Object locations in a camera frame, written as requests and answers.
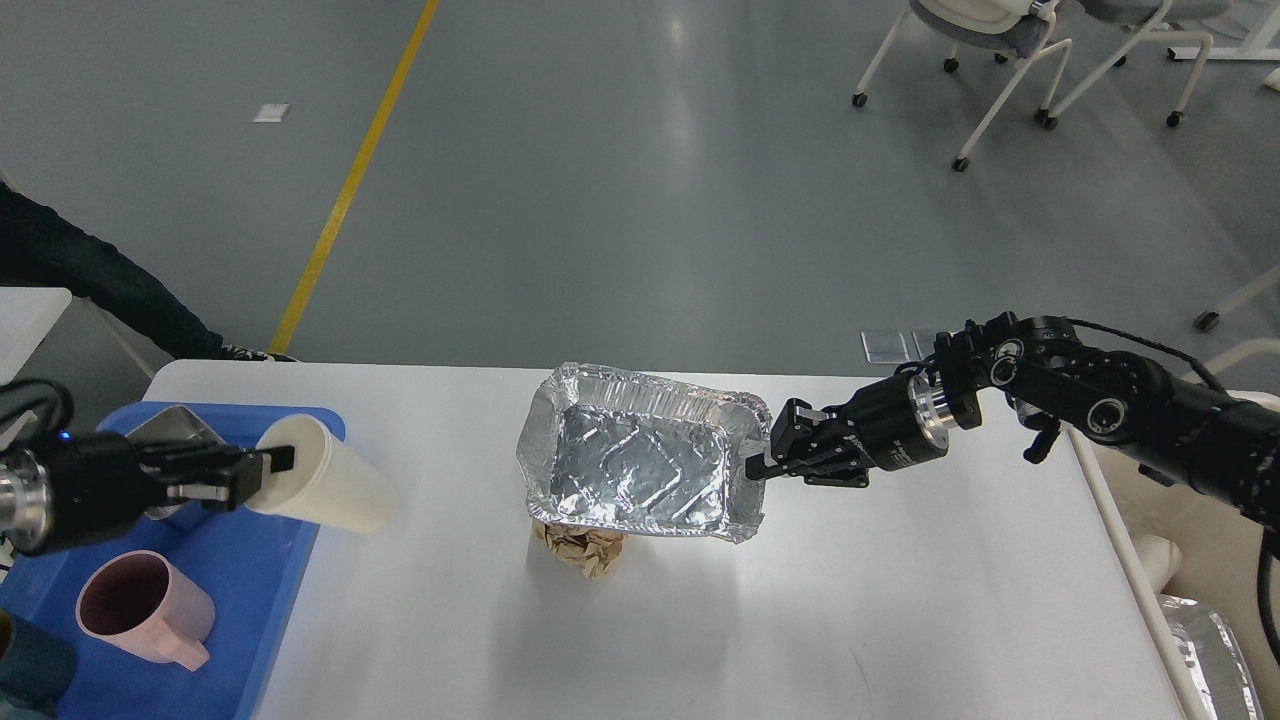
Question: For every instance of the pink mug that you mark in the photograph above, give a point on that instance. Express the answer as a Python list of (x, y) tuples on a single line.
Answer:
[(142, 604)]

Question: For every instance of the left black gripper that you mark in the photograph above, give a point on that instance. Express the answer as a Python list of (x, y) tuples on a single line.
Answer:
[(65, 491)]

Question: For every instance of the paper cup in bin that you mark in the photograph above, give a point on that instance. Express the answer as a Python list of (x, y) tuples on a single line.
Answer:
[(1159, 558)]

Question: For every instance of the steel rectangular container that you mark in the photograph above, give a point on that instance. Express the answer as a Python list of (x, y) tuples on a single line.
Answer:
[(175, 423)]

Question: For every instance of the brown paper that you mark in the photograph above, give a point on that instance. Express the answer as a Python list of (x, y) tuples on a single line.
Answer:
[(593, 552)]

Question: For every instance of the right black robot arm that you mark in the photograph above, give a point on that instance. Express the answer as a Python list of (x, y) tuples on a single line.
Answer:
[(1181, 433)]

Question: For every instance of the right floor outlet plate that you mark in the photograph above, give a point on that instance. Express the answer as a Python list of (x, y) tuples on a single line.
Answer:
[(925, 342)]

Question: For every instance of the blue plastic tray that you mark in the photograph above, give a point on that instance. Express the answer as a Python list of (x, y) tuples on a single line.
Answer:
[(250, 564)]

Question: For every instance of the small white floor plate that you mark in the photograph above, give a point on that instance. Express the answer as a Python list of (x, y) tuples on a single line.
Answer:
[(271, 113)]

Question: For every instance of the aluminium foil tray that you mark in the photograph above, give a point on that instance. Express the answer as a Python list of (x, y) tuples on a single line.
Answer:
[(643, 455)]

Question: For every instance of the left floor outlet plate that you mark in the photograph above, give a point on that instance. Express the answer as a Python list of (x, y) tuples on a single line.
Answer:
[(886, 348)]

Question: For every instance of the chair leg with caster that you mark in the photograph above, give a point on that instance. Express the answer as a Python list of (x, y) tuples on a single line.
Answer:
[(1208, 320)]

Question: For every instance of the person in dark jeans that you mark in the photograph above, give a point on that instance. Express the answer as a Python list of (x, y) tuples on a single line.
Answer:
[(40, 248)]

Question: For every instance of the foil tray in bin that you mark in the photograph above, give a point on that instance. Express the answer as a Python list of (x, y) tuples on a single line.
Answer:
[(1214, 659)]

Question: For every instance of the beige plastic bin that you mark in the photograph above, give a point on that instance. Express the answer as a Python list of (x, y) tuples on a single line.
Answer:
[(1221, 552)]

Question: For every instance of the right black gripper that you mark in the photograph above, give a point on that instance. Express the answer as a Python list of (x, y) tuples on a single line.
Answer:
[(900, 421)]

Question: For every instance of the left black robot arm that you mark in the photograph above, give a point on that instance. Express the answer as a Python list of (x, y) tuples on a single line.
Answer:
[(35, 408)]

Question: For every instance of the floor outlet plate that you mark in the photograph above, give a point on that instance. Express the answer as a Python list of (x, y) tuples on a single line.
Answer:
[(886, 348), (925, 342)]

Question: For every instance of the cream paper cup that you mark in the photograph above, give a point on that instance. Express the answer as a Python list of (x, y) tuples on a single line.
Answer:
[(329, 484)]

